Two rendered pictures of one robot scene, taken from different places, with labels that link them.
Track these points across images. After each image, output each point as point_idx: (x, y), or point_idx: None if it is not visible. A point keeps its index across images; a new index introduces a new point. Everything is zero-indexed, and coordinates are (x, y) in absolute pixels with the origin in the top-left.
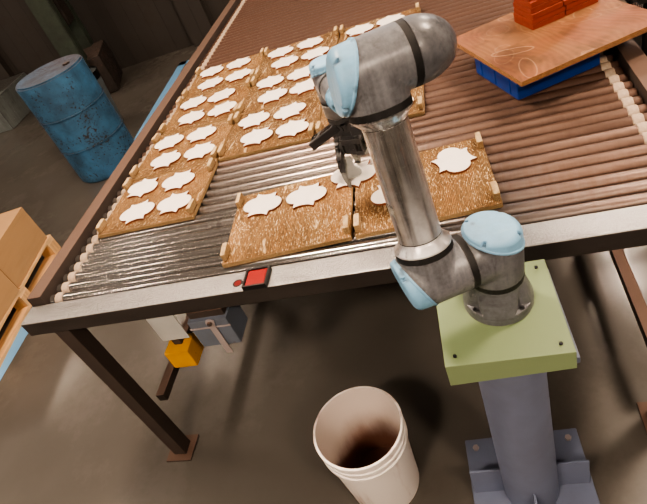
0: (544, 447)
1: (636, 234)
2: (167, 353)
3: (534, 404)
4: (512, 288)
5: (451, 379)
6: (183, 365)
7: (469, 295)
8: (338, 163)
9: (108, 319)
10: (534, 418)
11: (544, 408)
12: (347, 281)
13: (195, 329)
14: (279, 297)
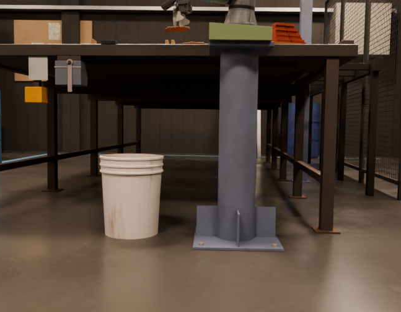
0: (249, 155)
1: (308, 47)
2: (27, 86)
3: (248, 102)
4: (248, 7)
5: (210, 33)
6: (31, 100)
7: (227, 16)
8: (173, 10)
9: (5, 50)
10: (246, 116)
11: (253, 115)
12: (161, 49)
13: (57, 66)
14: (118, 54)
